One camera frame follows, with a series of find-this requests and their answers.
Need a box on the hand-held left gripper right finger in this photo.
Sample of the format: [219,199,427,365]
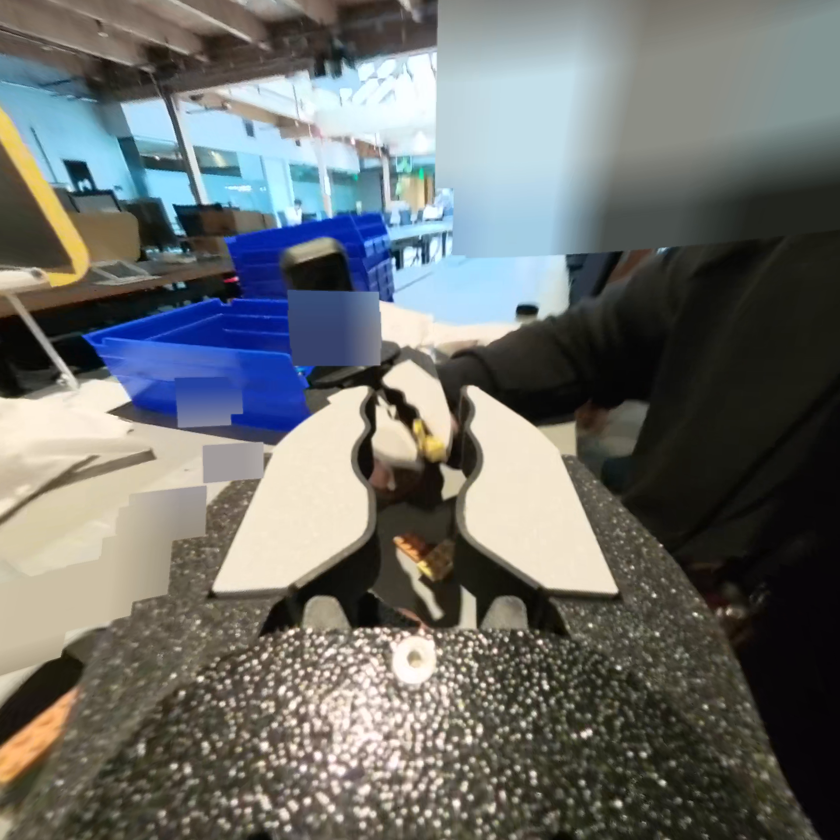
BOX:
[453,385,620,601]

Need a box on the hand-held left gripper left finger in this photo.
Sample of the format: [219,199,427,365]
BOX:
[210,388,382,602]

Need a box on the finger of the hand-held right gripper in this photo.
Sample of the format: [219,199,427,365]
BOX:
[365,389,413,493]
[390,360,456,463]

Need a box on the small yellow brick assembly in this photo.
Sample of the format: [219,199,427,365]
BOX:
[410,415,450,466]

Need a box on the yellow toy brick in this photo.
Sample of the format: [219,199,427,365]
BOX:
[410,536,458,582]

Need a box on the person's right forearm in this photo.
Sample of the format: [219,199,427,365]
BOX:
[437,263,683,424]

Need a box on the grey desk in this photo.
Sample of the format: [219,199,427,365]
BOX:
[0,256,618,736]

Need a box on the person's right hand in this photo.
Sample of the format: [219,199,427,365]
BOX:
[372,453,445,513]

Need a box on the blue plastic bin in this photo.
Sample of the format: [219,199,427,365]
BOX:
[226,213,397,305]
[86,300,316,434]

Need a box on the long white office table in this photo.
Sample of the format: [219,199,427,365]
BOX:
[388,221,455,270]

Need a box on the crumpled white paper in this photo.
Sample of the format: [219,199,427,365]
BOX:
[0,392,165,532]

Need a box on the black panel wooden rim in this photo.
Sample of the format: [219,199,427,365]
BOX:
[0,105,90,290]

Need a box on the small orange toy brick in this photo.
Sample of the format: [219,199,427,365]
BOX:
[0,689,80,791]

